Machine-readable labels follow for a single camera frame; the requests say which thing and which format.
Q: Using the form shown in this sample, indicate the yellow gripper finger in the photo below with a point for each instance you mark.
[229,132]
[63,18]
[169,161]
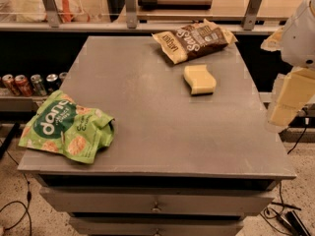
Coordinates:
[291,92]
[273,42]

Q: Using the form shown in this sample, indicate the yellow sponge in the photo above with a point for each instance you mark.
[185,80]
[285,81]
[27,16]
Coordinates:
[199,79]

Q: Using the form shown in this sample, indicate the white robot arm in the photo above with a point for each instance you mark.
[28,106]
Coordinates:
[296,42]

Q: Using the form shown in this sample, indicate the brown chip bag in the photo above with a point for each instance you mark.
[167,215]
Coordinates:
[194,41]

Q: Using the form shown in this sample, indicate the green rice chip bag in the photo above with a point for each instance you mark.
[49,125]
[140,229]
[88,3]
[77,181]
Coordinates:
[62,126]

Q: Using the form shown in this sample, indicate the orange white plastic bag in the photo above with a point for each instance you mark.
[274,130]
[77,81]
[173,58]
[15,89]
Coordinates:
[33,11]

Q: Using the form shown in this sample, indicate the metal drawer knob upper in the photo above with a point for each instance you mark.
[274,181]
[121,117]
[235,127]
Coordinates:
[156,208]

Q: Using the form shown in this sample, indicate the silver soda can partly hidden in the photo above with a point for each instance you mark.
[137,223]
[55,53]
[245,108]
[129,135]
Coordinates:
[62,76]

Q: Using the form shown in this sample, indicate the dark soda can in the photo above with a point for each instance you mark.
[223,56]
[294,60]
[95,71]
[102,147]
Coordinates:
[53,82]

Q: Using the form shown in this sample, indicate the green soda can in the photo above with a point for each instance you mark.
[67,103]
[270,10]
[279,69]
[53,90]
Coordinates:
[38,85]

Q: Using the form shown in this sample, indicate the grey cabinet drawer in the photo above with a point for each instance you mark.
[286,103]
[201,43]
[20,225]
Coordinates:
[190,202]
[119,226]

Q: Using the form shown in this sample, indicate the red soda can right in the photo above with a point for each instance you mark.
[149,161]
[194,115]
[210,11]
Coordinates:
[23,85]

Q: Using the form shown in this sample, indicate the red soda can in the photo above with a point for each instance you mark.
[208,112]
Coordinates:
[9,83]
[23,85]

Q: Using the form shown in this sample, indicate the grey cabinet top drawer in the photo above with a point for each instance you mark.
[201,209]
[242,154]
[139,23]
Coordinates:
[190,202]

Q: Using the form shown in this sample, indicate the red soda can left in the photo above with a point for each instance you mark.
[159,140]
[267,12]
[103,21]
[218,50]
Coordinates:
[9,83]

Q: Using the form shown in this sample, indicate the metal bracket right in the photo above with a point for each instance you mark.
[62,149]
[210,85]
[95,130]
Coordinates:
[251,13]

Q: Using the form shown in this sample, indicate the metal bracket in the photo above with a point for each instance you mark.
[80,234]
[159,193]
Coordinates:
[52,13]
[131,14]
[251,13]

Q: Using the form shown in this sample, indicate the black power adapter with cables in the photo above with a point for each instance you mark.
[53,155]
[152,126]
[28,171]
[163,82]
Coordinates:
[289,220]

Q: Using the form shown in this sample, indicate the metal bracket middle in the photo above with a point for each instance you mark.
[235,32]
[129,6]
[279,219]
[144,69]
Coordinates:
[131,14]

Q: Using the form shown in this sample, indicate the metal bracket left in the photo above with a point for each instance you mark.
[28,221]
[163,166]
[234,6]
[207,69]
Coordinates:
[52,13]

